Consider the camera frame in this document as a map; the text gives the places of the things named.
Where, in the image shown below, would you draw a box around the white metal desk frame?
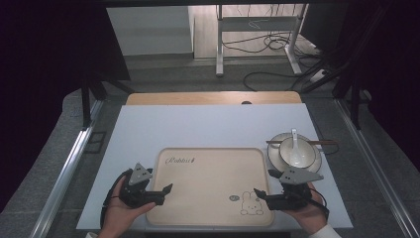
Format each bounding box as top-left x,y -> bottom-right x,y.
215,3 -> 310,78

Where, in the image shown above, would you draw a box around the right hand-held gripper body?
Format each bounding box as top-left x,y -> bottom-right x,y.
266,166 -> 325,211

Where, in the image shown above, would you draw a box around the white ceramic spoon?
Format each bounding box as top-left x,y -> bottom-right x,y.
289,128 -> 304,167

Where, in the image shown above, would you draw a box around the black cables on floor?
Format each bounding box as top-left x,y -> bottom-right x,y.
220,3 -> 335,92

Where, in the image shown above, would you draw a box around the black metal stand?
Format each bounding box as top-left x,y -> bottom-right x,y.
79,70 -> 135,131
301,6 -> 389,131

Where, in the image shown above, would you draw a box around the white power strip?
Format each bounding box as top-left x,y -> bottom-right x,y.
309,67 -> 329,83

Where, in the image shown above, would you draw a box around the person's right hand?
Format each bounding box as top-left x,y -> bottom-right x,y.
281,182 -> 329,235

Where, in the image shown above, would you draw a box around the white bowl with spoon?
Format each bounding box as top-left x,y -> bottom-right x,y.
266,132 -> 323,175

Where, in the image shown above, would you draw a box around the white cabinet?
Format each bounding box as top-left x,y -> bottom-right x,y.
105,5 -> 195,58

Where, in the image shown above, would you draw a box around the white bowl with dark rim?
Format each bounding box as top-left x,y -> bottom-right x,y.
278,136 -> 318,170

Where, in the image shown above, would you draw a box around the aluminium rail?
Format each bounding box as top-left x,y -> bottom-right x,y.
29,98 -> 105,238
334,98 -> 420,238

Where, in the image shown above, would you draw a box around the brown chopstick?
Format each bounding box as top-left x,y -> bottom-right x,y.
265,139 -> 339,145

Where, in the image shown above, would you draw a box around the black rectangular frame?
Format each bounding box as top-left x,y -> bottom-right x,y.
83,130 -> 108,155

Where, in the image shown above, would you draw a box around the left hand-held gripper black cable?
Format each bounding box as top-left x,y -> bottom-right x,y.
99,169 -> 134,230

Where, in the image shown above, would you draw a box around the thin black cable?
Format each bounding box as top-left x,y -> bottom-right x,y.
317,144 -> 341,156

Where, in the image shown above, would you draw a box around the beige tray with rabbit print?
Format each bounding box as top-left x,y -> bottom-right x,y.
146,147 -> 275,228

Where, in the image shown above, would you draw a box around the right hand-held gripper black cable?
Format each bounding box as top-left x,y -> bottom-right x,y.
308,186 -> 331,222

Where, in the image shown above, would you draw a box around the hand-held gripper black cable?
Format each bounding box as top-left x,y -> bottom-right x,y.
308,186 -> 331,222
99,169 -> 134,230

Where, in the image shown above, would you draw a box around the person's left hand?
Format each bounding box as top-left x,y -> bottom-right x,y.
98,175 -> 157,237

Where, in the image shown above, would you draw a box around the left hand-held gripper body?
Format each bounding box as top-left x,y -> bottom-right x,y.
118,162 -> 165,209

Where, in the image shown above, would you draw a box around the white board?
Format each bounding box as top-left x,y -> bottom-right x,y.
75,102 -> 354,231

